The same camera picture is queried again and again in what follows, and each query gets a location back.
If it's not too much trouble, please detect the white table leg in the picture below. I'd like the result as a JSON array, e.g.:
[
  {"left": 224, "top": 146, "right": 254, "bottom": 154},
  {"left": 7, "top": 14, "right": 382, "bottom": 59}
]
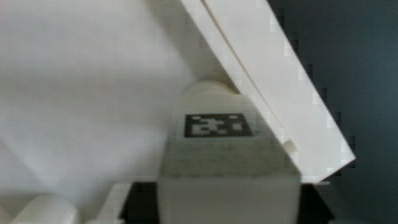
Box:
[{"left": 156, "top": 81, "right": 300, "bottom": 224}]

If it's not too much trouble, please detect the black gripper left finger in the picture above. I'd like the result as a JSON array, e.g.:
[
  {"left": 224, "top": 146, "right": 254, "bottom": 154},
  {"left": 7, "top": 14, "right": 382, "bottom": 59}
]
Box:
[{"left": 121, "top": 182, "right": 160, "bottom": 224}]

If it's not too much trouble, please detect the white square tabletop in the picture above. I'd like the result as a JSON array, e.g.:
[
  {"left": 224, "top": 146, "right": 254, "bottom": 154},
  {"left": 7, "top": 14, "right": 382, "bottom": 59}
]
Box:
[{"left": 0, "top": 0, "right": 224, "bottom": 224}]

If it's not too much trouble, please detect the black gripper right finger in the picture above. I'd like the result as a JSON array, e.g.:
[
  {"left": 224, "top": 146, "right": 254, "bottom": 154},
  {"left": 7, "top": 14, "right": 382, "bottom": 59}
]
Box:
[{"left": 296, "top": 184, "right": 334, "bottom": 224}]

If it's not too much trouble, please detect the white U-shaped obstacle fence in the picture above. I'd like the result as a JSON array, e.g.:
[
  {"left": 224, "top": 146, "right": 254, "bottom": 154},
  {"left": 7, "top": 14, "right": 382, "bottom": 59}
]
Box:
[{"left": 181, "top": 0, "right": 355, "bottom": 183}]

